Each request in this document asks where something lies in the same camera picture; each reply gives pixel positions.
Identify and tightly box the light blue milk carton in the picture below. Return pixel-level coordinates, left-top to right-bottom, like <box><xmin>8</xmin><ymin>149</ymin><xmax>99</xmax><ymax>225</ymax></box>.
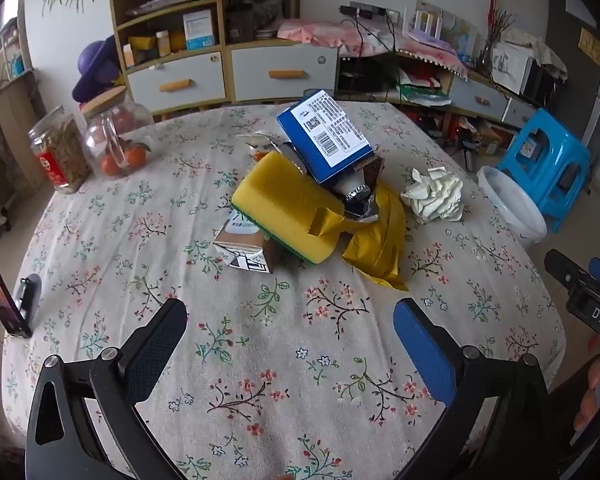
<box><xmin>212</xmin><ymin>210</ymin><xmax>281</xmax><ymax>275</ymax></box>

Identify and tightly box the white paper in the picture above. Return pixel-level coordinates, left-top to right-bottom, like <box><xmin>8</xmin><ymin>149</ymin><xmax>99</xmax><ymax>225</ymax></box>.
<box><xmin>400</xmin><ymin>167</ymin><xmax>465</xmax><ymax>225</ymax></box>

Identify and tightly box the tangerine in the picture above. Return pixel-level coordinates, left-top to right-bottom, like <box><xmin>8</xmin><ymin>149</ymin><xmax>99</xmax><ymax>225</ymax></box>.
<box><xmin>100</xmin><ymin>152</ymin><xmax>124</xmax><ymax>177</ymax></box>
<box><xmin>125</xmin><ymin>144</ymin><xmax>149</xmax><ymax>168</ymax></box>

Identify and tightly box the yellow sponge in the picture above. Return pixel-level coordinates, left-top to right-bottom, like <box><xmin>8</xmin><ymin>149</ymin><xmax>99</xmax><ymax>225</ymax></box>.
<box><xmin>230</xmin><ymin>151</ymin><xmax>348</xmax><ymax>264</ymax></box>

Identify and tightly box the black power strip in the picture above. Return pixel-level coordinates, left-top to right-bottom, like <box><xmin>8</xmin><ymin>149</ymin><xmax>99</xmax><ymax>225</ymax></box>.
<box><xmin>339</xmin><ymin>2</ymin><xmax>387</xmax><ymax>20</ymax></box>

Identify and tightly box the brown wrapper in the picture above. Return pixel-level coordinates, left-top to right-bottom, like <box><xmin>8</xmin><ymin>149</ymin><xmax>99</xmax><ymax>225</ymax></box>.
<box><xmin>362</xmin><ymin>155</ymin><xmax>386</xmax><ymax>196</ymax></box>

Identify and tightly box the floral tablecloth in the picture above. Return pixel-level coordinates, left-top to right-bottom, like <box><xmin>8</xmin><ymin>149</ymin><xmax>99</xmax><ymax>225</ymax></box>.
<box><xmin>0</xmin><ymin>100</ymin><xmax>568</xmax><ymax>480</ymax></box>

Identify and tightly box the blue snack box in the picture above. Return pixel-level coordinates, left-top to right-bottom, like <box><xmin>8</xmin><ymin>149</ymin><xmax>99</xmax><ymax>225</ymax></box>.
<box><xmin>276</xmin><ymin>89</ymin><xmax>376</xmax><ymax>184</ymax></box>

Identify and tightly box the white plastic bucket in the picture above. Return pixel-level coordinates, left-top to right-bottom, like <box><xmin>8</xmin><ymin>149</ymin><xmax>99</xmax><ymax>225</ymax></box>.
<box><xmin>476</xmin><ymin>165</ymin><xmax>548</xmax><ymax>251</ymax></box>

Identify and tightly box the nut jar with red label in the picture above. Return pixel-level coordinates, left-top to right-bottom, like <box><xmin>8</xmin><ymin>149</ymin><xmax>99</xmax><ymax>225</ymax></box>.
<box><xmin>28</xmin><ymin>106</ymin><xmax>92</xmax><ymax>195</ymax></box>

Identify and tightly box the blue plastic stool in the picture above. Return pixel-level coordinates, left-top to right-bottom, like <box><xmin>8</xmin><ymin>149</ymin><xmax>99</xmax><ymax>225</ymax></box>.
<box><xmin>497</xmin><ymin>108</ymin><xmax>592</xmax><ymax>233</ymax></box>

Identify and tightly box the yellow plastic wrapper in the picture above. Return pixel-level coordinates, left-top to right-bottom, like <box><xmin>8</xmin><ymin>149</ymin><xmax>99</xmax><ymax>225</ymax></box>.
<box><xmin>307</xmin><ymin>182</ymin><xmax>411</xmax><ymax>293</ymax></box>

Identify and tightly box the blue and white box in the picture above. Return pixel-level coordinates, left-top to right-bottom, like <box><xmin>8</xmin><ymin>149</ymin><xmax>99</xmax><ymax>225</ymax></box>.
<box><xmin>182</xmin><ymin>9</ymin><xmax>216</xmax><ymax>51</ymax></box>

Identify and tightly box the grey refrigerator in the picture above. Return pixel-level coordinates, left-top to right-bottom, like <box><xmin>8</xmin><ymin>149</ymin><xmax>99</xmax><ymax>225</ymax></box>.
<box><xmin>545</xmin><ymin>0</ymin><xmax>600</xmax><ymax>171</ymax></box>

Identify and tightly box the low grey drawer cabinet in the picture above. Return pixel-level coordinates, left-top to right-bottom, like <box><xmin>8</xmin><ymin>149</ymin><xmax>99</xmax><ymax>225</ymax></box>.
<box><xmin>450</xmin><ymin>67</ymin><xmax>541</xmax><ymax>128</ymax></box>

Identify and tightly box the glass jar with wooden lid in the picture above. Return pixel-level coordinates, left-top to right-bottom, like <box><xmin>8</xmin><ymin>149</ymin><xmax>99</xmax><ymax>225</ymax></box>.
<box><xmin>82</xmin><ymin>86</ymin><xmax>156</xmax><ymax>178</ymax></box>

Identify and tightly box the pink cloth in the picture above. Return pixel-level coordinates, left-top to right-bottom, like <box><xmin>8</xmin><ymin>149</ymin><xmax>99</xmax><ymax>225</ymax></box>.
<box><xmin>277</xmin><ymin>19</ymin><xmax>366</xmax><ymax>57</ymax></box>

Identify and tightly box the person's right hand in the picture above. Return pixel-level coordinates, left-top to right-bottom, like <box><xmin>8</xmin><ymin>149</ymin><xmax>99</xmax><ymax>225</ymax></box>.
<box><xmin>572</xmin><ymin>332</ymin><xmax>600</xmax><ymax>433</ymax></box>

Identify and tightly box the white drawer with orange handle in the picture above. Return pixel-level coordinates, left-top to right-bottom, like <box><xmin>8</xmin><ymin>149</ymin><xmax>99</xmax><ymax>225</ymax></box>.
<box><xmin>230</xmin><ymin>45</ymin><xmax>338</xmax><ymax>103</ymax></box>
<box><xmin>127</xmin><ymin>51</ymin><xmax>227</xmax><ymax>111</ymax></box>

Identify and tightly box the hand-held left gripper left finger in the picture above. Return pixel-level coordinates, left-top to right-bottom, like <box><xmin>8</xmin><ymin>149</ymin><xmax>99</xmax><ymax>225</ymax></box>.
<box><xmin>25</xmin><ymin>298</ymin><xmax>188</xmax><ymax>480</ymax></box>

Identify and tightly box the framed picture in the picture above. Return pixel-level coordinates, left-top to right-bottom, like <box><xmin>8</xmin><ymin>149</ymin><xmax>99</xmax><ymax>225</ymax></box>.
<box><xmin>228</xmin><ymin>0</ymin><xmax>301</xmax><ymax>36</ymax></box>

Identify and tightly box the white box appliance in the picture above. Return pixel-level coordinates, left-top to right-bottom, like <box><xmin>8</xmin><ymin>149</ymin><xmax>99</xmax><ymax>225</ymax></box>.
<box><xmin>490</xmin><ymin>42</ymin><xmax>556</xmax><ymax>96</ymax></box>

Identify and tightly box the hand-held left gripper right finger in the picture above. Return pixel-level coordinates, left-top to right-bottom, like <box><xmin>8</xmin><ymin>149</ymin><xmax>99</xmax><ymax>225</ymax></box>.
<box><xmin>393</xmin><ymin>298</ymin><xmax>572</xmax><ymax>480</ymax></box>

